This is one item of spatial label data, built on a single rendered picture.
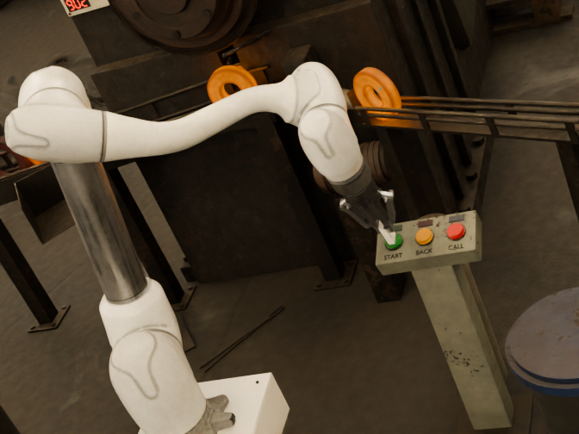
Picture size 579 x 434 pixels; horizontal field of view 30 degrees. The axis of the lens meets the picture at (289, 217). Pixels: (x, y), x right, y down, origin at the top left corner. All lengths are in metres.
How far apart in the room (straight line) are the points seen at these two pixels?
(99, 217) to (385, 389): 1.09
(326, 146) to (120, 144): 0.41
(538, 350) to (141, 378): 0.84
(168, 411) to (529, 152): 1.93
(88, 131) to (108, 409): 1.60
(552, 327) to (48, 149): 1.12
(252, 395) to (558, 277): 1.13
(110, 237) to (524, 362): 0.92
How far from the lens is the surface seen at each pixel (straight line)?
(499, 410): 2.78
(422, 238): 2.48
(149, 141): 2.12
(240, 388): 2.53
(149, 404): 2.34
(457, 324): 2.60
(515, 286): 3.26
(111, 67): 3.49
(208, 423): 2.43
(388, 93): 2.89
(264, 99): 2.28
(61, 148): 2.09
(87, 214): 2.35
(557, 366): 2.31
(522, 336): 2.40
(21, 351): 4.08
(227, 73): 3.24
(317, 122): 2.17
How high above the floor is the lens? 1.96
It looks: 29 degrees down
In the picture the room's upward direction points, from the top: 24 degrees counter-clockwise
